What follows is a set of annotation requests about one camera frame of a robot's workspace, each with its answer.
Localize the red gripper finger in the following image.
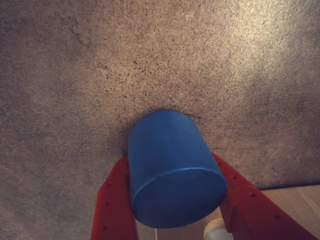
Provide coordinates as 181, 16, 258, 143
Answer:
90, 156, 138, 240
211, 151, 320, 240

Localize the blue cylinder block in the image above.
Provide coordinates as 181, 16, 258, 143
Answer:
127, 110, 228, 229

